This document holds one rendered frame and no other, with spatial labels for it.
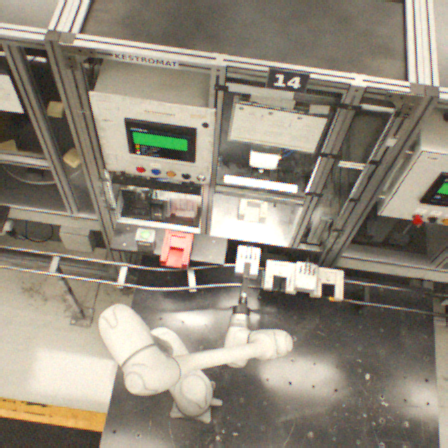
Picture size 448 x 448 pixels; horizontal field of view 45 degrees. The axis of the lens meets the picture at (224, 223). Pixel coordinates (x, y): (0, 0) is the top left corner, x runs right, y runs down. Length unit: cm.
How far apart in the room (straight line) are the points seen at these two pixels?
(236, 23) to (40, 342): 230
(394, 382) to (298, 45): 166
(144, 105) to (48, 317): 194
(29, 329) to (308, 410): 174
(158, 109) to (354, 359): 154
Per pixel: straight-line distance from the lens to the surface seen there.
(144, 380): 174
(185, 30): 177
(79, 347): 338
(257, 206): 265
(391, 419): 272
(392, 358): 279
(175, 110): 182
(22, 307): 354
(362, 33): 187
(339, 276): 262
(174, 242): 251
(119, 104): 186
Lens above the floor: 321
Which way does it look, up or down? 62 degrees down
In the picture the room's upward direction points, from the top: 8 degrees clockwise
